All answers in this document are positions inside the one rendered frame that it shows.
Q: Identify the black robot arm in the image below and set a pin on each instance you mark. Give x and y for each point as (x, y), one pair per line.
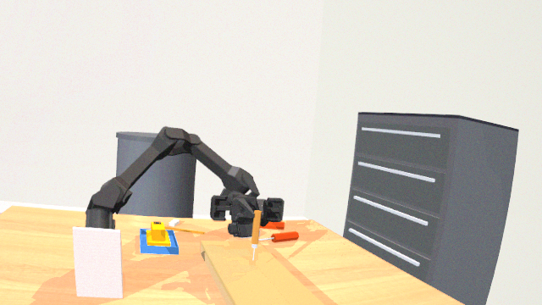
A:
(114, 194)

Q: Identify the red-handled awl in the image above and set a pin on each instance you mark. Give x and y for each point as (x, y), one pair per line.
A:
(274, 226)
(282, 237)

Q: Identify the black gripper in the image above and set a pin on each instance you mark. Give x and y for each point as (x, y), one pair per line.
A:
(243, 206)

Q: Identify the blue rectangular tray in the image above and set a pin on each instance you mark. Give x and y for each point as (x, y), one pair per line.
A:
(174, 249)

